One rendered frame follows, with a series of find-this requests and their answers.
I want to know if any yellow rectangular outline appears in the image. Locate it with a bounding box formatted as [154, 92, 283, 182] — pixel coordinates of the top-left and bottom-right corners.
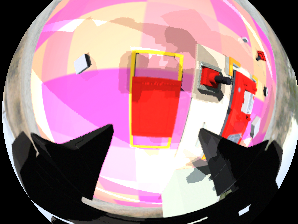
[129, 49, 184, 149]

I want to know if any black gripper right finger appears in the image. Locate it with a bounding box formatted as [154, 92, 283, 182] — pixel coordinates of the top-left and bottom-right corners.
[198, 128, 269, 197]

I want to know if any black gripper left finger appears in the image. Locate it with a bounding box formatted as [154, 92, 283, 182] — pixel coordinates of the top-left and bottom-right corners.
[31, 123, 114, 201]

